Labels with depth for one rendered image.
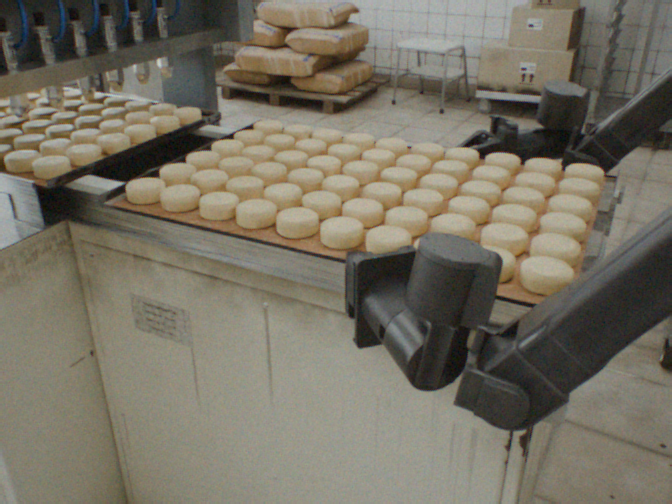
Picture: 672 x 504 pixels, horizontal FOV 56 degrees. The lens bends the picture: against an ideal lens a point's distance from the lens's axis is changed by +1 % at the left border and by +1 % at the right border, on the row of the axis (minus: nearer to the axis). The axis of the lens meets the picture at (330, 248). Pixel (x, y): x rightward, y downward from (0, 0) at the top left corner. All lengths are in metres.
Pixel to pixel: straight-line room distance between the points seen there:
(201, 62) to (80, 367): 0.66
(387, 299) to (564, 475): 1.25
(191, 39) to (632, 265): 0.93
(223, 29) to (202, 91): 0.16
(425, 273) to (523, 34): 4.20
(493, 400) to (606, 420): 1.46
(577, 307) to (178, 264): 0.56
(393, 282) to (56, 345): 0.62
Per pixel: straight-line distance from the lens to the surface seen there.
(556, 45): 4.60
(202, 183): 0.85
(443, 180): 0.85
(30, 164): 1.02
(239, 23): 1.29
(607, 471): 1.81
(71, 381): 1.11
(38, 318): 1.02
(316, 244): 0.71
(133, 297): 0.97
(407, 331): 0.53
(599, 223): 0.83
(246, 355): 0.88
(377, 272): 0.59
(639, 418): 2.00
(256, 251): 0.79
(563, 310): 0.50
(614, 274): 0.49
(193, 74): 1.39
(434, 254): 0.49
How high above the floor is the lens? 1.23
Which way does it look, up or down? 28 degrees down
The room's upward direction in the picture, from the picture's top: straight up
